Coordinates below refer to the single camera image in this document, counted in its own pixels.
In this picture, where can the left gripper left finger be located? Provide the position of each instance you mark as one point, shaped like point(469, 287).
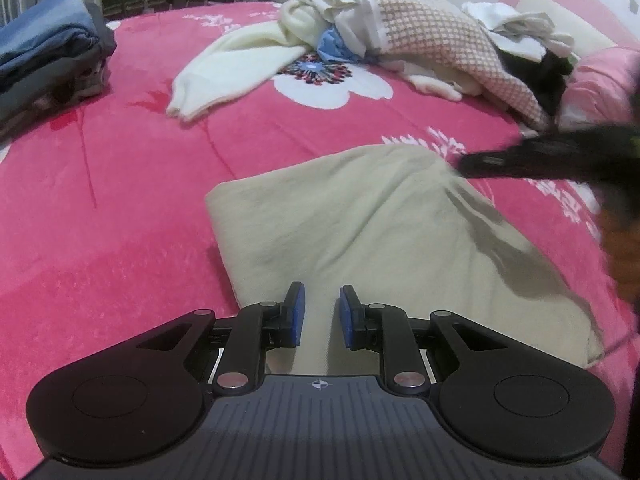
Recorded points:
point(246, 339)

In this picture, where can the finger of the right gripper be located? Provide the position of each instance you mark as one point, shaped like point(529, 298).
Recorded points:
point(497, 164)

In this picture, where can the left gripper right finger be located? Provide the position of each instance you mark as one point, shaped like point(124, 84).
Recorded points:
point(392, 335)

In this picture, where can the beige khaki trousers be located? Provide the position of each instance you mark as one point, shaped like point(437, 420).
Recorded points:
point(397, 224)

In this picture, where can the person's right hand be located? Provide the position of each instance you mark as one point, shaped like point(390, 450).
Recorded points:
point(621, 246)

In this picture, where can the pink quilt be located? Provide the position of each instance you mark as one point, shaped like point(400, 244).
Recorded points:
point(599, 89)

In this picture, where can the black garment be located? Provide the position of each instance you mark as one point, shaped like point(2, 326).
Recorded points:
point(546, 79)

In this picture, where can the white shirt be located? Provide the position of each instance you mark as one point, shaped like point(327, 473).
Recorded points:
point(528, 35)

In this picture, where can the pink white headboard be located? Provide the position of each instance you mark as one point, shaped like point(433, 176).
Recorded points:
point(591, 23)

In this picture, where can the pink floral bed blanket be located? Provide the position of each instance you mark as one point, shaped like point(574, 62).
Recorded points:
point(104, 228)

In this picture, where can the pink white checkered garment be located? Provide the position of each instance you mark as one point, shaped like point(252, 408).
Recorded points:
point(440, 32)

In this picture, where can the blue cloth in pile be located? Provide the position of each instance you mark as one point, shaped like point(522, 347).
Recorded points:
point(331, 48)

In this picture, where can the cream white garment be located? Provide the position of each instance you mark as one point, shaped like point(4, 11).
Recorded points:
point(242, 60)

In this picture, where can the folded dark grey garment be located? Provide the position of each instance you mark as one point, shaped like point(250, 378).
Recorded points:
point(62, 82)

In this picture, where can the folded blue jeans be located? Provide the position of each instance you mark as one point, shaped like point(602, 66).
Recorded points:
point(42, 34)

